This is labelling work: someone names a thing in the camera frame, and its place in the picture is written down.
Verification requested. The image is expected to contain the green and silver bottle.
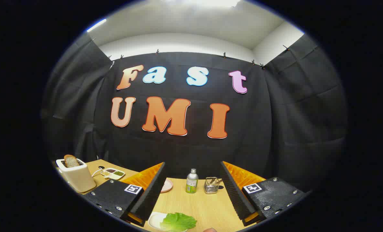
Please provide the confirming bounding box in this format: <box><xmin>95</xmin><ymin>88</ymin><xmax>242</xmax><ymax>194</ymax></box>
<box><xmin>186</xmin><ymin>169</ymin><xmax>199</xmax><ymax>194</ymax></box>

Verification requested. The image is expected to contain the green lettuce leaf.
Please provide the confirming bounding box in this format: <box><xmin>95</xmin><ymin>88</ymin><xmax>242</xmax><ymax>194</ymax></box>
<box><xmin>160</xmin><ymin>212</ymin><xmax>197</xmax><ymax>232</ymax></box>

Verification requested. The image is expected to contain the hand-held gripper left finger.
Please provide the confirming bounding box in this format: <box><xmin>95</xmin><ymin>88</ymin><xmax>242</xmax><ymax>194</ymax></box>
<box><xmin>84</xmin><ymin>162</ymin><xmax>166</xmax><ymax>227</ymax></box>

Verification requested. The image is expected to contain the white divided condiment dish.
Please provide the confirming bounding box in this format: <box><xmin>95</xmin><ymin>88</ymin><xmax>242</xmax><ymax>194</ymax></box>
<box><xmin>100</xmin><ymin>168</ymin><xmax>125</xmax><ymax>180</ymax></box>

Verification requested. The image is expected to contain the ceiling light strip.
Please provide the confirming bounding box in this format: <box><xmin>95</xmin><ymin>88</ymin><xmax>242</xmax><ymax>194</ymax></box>
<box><xmin>87</xmin><ymin>18</ymin><xmax>107</xmax><ymax>33</ymax></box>

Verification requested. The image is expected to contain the white rounded square plate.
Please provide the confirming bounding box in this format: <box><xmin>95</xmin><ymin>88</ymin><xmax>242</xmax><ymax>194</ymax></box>
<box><xmin>148</xmin><ymin>212</ymin><xmax>189</xmax><ymax>232</ymax></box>

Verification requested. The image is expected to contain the metal wire basket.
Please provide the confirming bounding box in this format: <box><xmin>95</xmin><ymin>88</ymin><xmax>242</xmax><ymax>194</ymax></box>
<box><xmin>204</xmin><ymin>177</ymin><xmax>220</xmax><ymax>194</ymax></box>

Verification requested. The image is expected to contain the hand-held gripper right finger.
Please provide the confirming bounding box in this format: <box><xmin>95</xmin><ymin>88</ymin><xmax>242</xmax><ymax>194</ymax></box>
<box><xmin>220</xmin><ymin>161</ymin><xmax>309</xmax><ymax>227</ymax></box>

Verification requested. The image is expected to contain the white toaster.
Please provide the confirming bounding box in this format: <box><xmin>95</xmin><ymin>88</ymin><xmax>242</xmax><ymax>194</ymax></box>
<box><xmin>56</xmin><ymin>158</ymin><xmax>97</xmax><ymax>193</ymax></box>

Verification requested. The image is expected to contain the pink plate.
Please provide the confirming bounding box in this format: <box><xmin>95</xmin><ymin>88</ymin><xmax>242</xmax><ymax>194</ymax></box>
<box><xmin>160</xmin><ymin>179</ymin><xmax>173</xmax><ymax>193</ymax></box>

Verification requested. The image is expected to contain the toasted bread slice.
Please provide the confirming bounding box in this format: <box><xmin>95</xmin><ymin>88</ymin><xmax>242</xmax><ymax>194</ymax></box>
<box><xmin>64</xmin><ymin>154</ymin><xmax>81</xmax><ymax>168</ymax></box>

